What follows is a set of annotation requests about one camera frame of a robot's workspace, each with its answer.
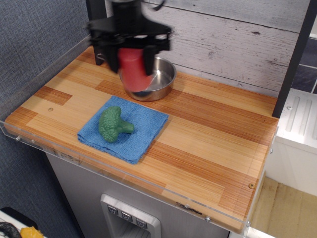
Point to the black right frame post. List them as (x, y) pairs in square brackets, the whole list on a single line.
[(296, 58)]

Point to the blue folded cloth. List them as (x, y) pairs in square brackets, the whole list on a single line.
[(129, 147)]

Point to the white appliance on right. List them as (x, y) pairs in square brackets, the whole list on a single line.
[(292, 160)]

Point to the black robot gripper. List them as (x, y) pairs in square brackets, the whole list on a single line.
[(129, 28)]

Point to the yellow object bottom left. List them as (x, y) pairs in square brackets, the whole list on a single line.
[(30, 232)]

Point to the stainless steel pot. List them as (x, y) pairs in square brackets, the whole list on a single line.
[(163, 76)]

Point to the grey cabinet with dispenser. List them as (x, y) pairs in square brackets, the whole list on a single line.
[(105, 207)]

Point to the green toy broccoli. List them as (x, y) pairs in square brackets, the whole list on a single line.
[(111, 125)]

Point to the black left frame post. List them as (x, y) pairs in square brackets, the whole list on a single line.
[(96, 9)]

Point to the red plastic cup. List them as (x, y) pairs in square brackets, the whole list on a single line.
[(132, 70)]

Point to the black frame post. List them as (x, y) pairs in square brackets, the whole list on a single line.
[(296, 58), (96, 9)]

